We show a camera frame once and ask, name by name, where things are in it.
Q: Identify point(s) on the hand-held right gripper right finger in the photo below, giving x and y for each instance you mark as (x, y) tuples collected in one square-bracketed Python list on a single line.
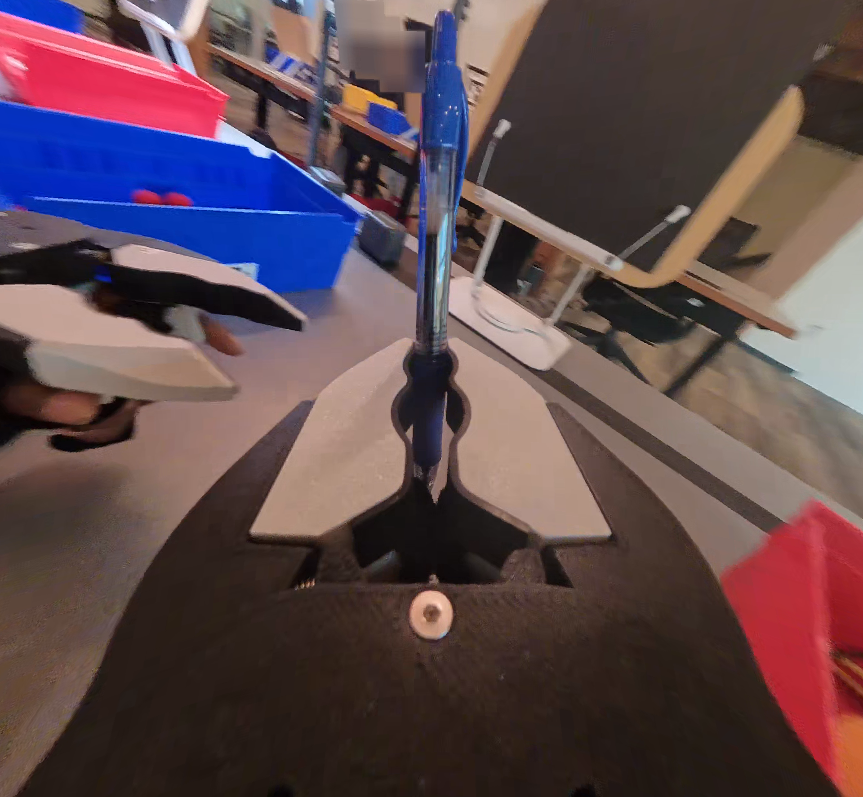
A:
[(532, 467)]

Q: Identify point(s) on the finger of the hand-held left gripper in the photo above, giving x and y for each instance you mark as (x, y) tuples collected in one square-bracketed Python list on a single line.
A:
[(202, 285), (121, 366)]

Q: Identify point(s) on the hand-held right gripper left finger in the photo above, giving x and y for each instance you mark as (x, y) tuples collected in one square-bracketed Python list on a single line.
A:
[(330, 467)]

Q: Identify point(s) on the blue bin white tag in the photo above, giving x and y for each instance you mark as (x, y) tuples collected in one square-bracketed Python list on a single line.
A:
[(202, 237)]

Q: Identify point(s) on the blue ballpoint pen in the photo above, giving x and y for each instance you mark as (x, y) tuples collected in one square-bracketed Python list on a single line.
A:
[(441, 204)]

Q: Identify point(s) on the red plastic bin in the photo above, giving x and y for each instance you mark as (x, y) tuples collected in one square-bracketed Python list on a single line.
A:
[(101, 82), (789, 608)]

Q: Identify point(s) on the small red object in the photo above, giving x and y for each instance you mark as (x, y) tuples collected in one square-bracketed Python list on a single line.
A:
[(179, 198), (146, 197)]

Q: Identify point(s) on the small grey box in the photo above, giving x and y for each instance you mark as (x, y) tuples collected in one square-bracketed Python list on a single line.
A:
[(381, 237), (329, 182)]

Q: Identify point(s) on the black office chair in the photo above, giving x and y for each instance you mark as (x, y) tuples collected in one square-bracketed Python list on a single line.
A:
[(627, 318)]

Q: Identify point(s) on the wooden office table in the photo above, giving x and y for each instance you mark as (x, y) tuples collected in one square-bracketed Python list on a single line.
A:
[(296, 82)]

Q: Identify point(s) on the black light stand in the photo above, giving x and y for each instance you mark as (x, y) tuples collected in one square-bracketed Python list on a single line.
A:
[(323, 69)]

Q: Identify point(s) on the yellow plastic bin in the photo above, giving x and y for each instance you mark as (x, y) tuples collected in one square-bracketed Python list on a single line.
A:
[(367, 98)]

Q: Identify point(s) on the small blue bin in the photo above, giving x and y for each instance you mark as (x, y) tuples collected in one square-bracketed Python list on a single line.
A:
[(391, 120)]

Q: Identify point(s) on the blue plastic bin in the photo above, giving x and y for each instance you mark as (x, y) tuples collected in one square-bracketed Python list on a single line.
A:
[(34, 5)]

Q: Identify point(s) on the white-tipped thin rod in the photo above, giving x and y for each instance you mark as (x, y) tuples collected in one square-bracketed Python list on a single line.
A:
[(677, 212), (500, 130)]

